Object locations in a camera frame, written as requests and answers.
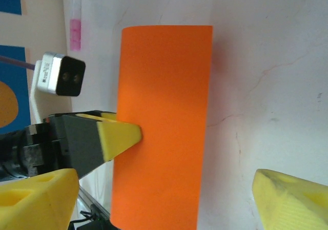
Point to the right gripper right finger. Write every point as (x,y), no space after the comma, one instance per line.
(294,209)

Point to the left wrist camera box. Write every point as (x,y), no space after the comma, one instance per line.
(69,79)

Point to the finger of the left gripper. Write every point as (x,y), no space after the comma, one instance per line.
(84,143)
(109,116)

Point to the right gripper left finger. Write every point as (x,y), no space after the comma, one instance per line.
(33,207)

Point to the orange paper sheet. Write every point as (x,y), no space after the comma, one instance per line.
(164,112)

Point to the white left camera bracket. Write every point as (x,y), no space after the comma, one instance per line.
(36,104)

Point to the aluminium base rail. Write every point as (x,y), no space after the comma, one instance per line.
(88,201)

